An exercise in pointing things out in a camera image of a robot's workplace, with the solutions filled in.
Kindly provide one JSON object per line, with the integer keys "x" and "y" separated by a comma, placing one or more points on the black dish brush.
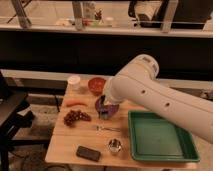
{"x": 104, "y": 110}

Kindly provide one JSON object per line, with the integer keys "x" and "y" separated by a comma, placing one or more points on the bunch of red grapes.
{"x": 72, "y": 116}

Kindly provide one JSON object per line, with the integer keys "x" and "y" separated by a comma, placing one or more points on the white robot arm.
{"x": 136, "y": 82}

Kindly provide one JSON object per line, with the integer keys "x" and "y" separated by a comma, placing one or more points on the orange carrot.
{"x": 72, "y": 103}

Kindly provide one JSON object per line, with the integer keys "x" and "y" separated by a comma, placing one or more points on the green plastic tray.
{"x": 152, "y": 138}

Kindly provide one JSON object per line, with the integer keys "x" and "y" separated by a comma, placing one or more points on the black rectangular sponge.
{"x": 88, "y": 153}

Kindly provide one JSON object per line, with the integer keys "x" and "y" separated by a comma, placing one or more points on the red bowl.
{"x": 96, "y": 85}

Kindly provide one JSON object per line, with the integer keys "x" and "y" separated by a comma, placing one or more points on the white plastic cup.
{"x": 74, "y": 82}

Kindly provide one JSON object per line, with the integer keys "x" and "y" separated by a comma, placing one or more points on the metal fork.
{"x": 97, "y": 127}

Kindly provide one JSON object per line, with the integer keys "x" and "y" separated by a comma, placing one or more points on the small metal cup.
{"x": 114, "y": 146}

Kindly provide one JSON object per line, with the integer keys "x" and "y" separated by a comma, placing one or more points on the purple bowl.
{"x": 114, "y": 107}

